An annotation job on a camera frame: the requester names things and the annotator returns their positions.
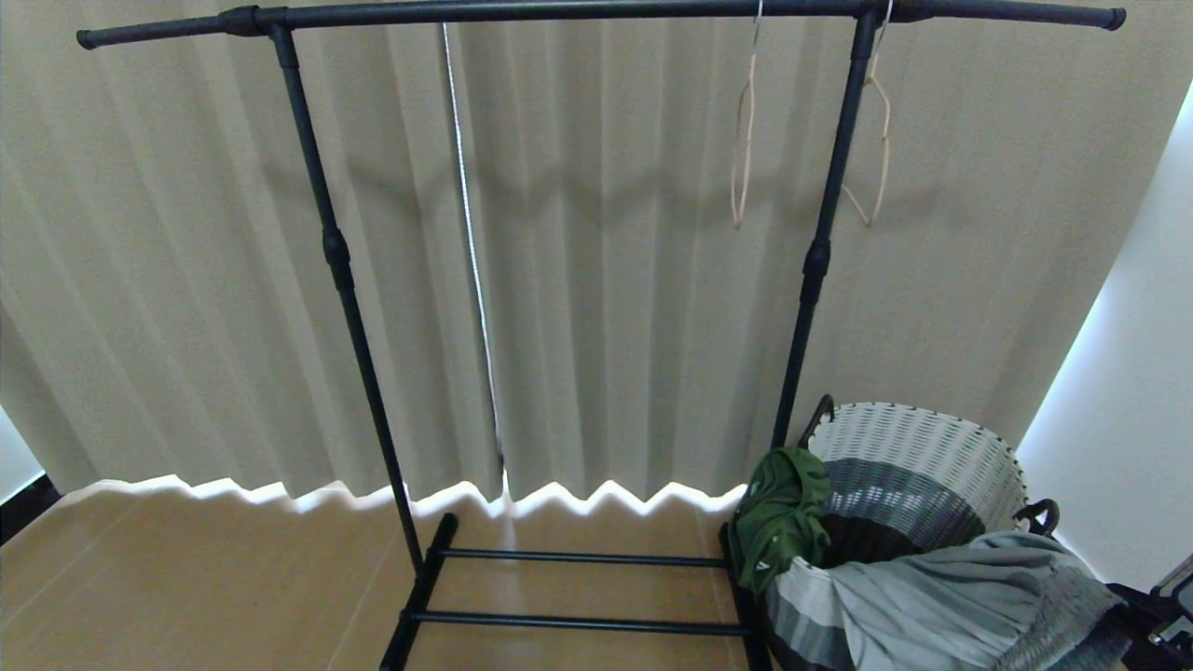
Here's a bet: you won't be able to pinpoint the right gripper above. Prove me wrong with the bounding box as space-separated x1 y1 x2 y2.
1107 582 1193 671

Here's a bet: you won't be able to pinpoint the pale grey shorts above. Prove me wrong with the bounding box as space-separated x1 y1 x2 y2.
767 530 1134 671

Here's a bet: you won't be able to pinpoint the green shirt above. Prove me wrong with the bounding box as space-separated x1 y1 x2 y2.
728 446 834 598

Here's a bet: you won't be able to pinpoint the pink clothes hanger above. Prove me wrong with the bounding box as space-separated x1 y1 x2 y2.
730 0 767 230
837 0 896 228

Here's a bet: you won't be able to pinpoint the white laundry basket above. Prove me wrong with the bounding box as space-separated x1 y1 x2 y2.
757 393 1063 671

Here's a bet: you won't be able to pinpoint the black clothes rack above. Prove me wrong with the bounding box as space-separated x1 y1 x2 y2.
76 0 1127 671

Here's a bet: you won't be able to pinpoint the beige curtain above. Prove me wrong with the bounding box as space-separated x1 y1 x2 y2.
0 0 1193 509

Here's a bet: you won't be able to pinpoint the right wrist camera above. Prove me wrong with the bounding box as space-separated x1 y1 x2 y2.
1149 554 1193 646

